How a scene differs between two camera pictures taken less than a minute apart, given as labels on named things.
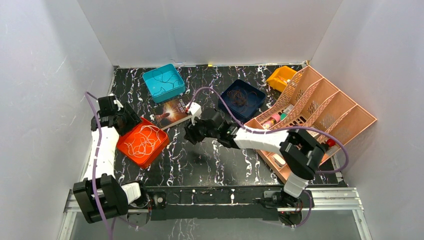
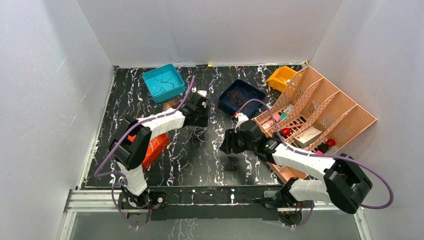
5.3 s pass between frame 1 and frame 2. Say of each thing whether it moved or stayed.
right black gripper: moved
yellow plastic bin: stayed
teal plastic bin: stayed
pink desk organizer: stayed
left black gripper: moved
